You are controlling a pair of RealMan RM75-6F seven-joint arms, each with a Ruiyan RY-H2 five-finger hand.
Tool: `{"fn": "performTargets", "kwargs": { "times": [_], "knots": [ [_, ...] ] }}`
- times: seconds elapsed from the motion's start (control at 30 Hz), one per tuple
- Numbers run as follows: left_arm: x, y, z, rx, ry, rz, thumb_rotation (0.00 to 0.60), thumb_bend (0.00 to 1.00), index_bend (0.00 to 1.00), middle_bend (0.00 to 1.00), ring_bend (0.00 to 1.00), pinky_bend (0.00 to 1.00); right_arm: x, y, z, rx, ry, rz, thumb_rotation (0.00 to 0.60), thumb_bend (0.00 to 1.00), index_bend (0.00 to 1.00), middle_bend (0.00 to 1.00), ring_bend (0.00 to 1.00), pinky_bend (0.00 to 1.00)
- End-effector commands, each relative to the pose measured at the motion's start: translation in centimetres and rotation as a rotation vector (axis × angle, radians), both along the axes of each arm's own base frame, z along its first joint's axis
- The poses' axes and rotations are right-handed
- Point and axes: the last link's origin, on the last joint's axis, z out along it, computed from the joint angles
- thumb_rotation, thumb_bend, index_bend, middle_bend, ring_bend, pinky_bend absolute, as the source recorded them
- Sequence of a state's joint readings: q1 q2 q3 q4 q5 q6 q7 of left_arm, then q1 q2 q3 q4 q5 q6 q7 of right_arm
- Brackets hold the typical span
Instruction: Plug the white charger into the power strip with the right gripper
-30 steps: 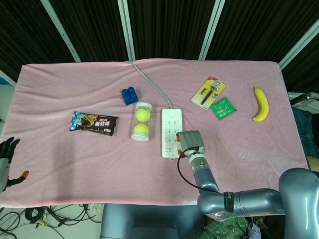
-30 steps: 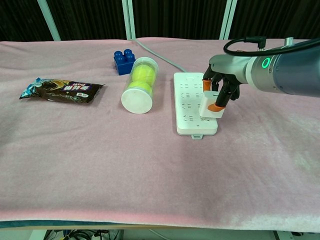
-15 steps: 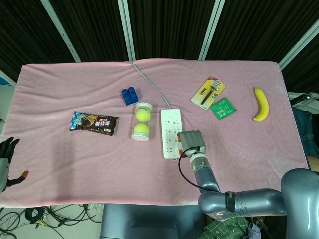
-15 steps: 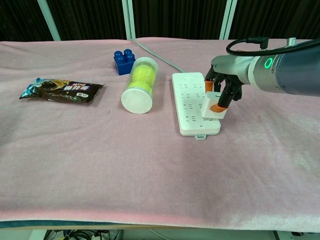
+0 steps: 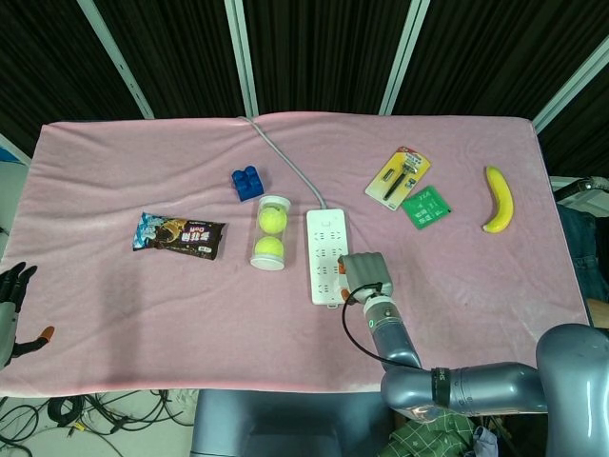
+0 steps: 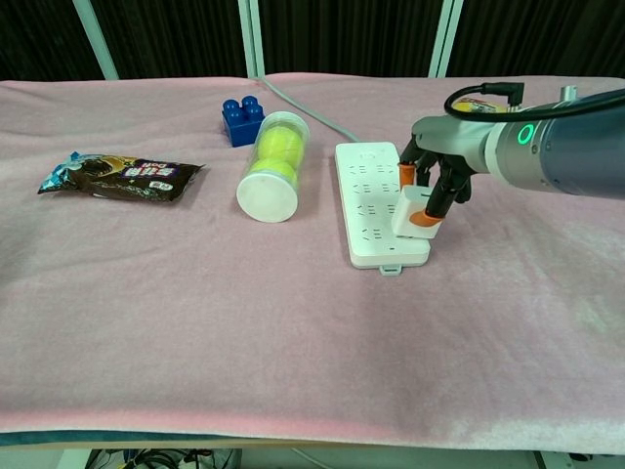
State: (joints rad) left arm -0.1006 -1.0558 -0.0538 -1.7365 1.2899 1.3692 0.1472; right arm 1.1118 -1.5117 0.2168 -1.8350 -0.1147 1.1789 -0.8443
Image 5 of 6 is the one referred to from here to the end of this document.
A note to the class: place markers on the yellow banana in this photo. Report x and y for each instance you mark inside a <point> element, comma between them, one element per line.
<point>502,200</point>

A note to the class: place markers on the yellow tennis ball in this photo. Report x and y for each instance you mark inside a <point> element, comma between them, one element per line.
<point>269,247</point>
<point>272,220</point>

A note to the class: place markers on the white power strip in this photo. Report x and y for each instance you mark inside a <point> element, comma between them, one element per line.
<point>323,238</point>

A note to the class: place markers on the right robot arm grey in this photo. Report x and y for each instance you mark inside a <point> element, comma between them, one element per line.
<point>395,338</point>

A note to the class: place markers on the yellow razor blister pack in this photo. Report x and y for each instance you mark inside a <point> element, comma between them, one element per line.
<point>399,176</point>

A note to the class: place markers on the crumpled blue white cloth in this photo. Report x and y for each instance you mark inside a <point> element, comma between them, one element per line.
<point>485,443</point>

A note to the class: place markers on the black curtain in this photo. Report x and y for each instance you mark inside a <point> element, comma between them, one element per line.
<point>323,47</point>

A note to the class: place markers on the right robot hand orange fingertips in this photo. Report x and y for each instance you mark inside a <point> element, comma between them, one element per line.
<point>368,273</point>

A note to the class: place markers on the blue toy brick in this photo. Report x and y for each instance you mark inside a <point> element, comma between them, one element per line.
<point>247,183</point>

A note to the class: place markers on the green sachet packet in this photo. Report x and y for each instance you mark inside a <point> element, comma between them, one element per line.
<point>426,208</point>

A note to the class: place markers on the blue jeans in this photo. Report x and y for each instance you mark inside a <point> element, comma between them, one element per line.
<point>585,247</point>

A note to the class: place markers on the slanted white frame post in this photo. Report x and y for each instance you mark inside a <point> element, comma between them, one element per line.
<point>116,59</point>

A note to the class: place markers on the dark grey equipment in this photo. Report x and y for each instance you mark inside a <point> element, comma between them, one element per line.
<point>583,188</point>

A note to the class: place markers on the green plaid cloth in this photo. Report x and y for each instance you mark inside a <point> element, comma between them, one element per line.
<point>428,435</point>

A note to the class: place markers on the pink table cloth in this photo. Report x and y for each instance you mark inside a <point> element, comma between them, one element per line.
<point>190,323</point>

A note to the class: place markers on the brown chocolate snack packet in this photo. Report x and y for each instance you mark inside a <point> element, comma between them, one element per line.
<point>181,235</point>

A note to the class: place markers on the grey robot torso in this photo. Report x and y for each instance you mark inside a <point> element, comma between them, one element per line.
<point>285,423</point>

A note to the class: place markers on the clear tennis ball tube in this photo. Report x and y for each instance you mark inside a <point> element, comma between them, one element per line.
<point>266,263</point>

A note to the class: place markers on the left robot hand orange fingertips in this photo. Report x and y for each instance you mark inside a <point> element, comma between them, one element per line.
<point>7,328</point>

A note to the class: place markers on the double white frame post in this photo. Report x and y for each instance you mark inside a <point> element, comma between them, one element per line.
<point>240,57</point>

